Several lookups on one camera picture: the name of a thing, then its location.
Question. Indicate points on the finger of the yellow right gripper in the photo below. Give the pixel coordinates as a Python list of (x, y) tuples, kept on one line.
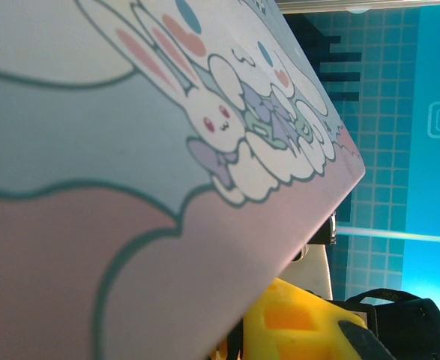
[(219, 354), (298, 330)]

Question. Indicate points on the pastel cartoon bunny tin box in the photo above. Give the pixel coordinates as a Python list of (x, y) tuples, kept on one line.
[(92, 150)]

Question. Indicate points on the aluminium frame post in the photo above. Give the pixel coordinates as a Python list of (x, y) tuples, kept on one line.
[(392, 3)]

